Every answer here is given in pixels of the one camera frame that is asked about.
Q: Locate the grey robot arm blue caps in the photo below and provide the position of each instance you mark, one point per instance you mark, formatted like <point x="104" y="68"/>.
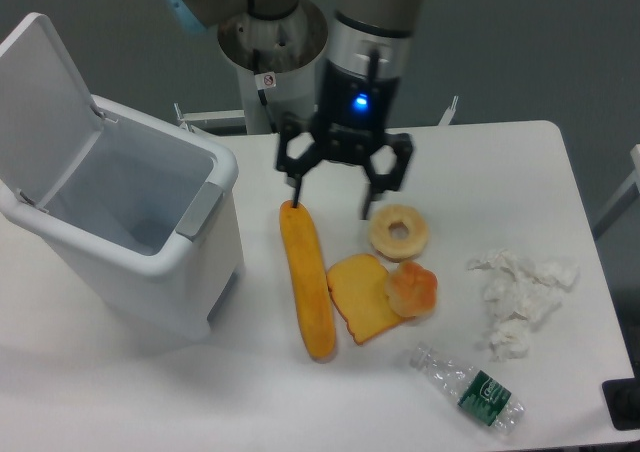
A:
<point x="363" y="36"/>

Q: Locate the glazed ring donut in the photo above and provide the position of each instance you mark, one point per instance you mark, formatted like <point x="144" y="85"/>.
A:
<point x="398" y="232"/>

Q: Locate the black device table edge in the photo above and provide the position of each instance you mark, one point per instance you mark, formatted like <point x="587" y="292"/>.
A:
<point x="622" y="400"/>

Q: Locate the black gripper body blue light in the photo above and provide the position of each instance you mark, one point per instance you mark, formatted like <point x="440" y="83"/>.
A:
<point x="352" y="113"/>

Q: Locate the crumpled white tissue paper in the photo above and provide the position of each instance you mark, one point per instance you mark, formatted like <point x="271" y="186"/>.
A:
<point x="519" y="296"/>

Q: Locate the white plastic trash can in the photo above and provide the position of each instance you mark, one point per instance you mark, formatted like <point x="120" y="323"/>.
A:
<point x="141" y="210"/>

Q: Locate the long orange baguette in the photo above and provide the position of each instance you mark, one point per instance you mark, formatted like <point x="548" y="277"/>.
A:
<point x="308" y="277"/>

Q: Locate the clear plastic water bottle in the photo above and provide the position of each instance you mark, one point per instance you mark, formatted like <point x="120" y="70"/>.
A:
<point x="473" y="391"/>

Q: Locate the orange toast slice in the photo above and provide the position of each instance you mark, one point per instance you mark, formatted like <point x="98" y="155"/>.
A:
<point x="356" y="286"/>

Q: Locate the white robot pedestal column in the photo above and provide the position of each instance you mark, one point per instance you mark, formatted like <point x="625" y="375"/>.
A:
<point x="275" y="63"/>

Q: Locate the round knotted bread roll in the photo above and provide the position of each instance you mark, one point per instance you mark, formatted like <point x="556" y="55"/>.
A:
<point x="412" y="290"/>

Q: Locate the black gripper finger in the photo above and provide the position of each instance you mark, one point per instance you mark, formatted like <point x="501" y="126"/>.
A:
<point x="295" y="168"/>
<point x="402" y="147"/>

